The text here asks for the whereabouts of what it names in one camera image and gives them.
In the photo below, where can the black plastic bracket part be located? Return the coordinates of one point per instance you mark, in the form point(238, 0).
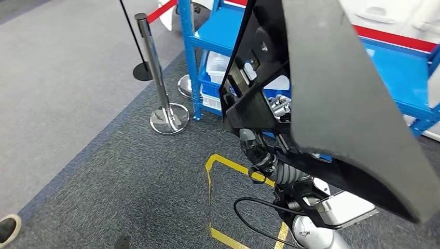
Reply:
point(343, 103)

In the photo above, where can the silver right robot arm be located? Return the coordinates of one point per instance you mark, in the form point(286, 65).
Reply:
point(309, 237)

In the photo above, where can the large blue metal shelf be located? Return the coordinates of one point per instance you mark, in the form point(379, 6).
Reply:
point(220, 34)

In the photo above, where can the red barrier belt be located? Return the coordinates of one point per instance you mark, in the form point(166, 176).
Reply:
point(395, 39)

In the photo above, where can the white car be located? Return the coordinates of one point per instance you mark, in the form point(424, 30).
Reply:
point(395, 13)

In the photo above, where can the thin black stanchion post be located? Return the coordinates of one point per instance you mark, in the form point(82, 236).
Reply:
point(142, 72)

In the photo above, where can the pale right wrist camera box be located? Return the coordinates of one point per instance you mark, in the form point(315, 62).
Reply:
point(347, 209)

